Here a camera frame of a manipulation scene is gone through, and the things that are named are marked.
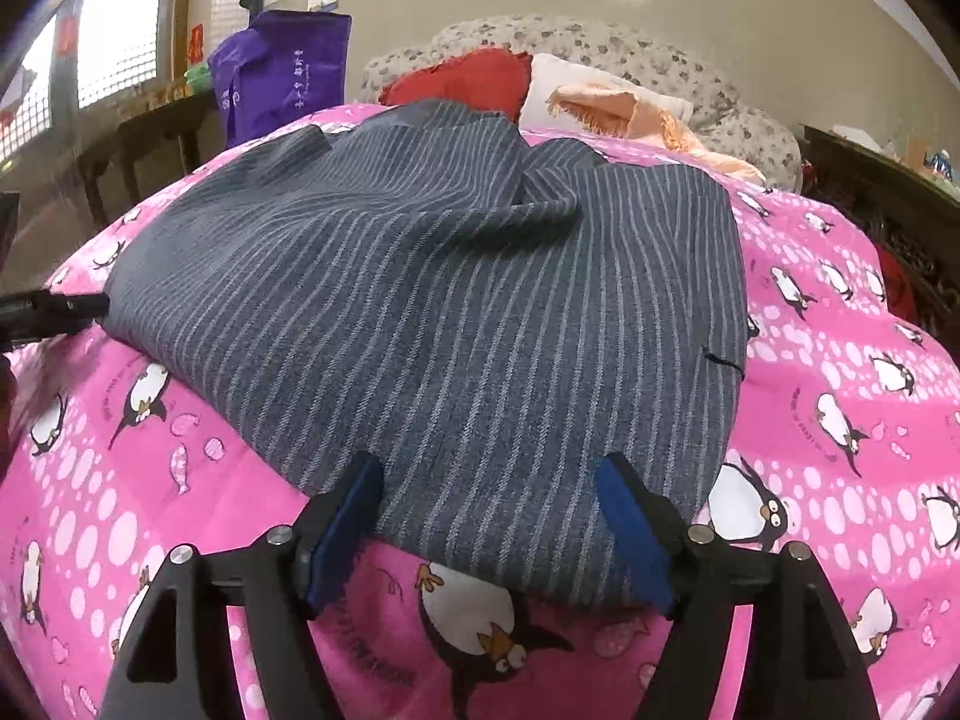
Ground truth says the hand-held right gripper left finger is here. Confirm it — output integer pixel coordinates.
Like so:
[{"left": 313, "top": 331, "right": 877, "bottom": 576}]
[{"left": 97, "top": 451, "right": 385, "bottom": 720}]

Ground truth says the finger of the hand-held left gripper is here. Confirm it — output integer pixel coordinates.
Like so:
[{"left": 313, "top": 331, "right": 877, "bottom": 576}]
[{"left": 0, "top": 289, "right": 111, "bottom": 346}]

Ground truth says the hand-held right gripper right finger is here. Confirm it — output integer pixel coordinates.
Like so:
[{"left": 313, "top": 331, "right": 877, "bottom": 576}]
[{"left": 595, "top": 452, "right": 878, "bottom": 720}]

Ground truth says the grey striped coat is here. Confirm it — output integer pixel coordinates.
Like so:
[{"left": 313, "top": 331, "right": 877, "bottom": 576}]
[{"left": 97, "top": 97, "right": 751, "bottom": 608}]

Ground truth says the pink penguin print blanket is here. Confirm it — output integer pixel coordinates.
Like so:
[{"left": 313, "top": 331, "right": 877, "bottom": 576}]
[{"left": 0, "top": 101, "right": 960, "bottom": 720}]

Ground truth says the dark wooden table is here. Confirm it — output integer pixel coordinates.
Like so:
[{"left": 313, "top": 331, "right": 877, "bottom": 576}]
[{"left": 75, "top": 90, "right": 226, "bottom": 230}]

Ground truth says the latticed window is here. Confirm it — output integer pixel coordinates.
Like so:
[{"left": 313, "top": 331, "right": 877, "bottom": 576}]
[{"left": 0, "top": 0, "right": 166, "bottom": 166}]

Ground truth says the purple tote bag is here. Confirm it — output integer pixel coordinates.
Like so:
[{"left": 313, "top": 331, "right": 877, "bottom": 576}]
[{"left": 208, "top": 11, "right": 353, "bottom": 151}]

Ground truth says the red cloth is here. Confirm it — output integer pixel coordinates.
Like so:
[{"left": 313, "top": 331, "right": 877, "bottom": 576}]
[{"left": 874, "top": 247, "right": 920, "bottom": 323}]

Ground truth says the peach fringed scarf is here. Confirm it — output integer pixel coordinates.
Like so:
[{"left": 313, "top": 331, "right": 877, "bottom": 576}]
[{"left": 547, "top": 82, "right": 770, "bottom": 188}]

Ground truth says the dark carved wooden cabinet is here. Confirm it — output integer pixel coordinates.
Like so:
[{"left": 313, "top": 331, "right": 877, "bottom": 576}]
[{"left": 799, "top": 124, "right": 960, "bottom": 338}]

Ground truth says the white pillow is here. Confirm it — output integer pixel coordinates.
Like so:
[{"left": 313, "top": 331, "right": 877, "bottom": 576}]
[{"left": 517, "top": 52, "right": 695, "bottom": 140}]

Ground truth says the red ruffled pillow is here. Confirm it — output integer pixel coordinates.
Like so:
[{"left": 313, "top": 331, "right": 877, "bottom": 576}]
[{"left": 379, "top": 49, "right": 533, "bottom": 125}]

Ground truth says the pile of boxes and packets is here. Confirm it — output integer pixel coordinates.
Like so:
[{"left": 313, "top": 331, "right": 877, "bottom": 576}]
[{"left": 877, "top": 135, "right": 960, "bottom": 185}]

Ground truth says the grey floral bedding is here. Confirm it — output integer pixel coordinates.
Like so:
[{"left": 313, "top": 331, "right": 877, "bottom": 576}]
[{"left": 360, "top": 13, "right": 803, "bottom": 192}]

